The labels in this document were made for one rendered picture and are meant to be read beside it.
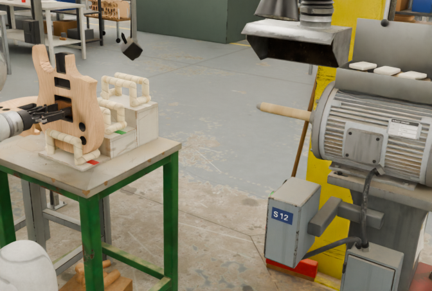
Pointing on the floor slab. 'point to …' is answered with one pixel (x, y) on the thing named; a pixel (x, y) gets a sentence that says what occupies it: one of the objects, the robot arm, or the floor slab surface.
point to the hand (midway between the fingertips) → (62, 108)
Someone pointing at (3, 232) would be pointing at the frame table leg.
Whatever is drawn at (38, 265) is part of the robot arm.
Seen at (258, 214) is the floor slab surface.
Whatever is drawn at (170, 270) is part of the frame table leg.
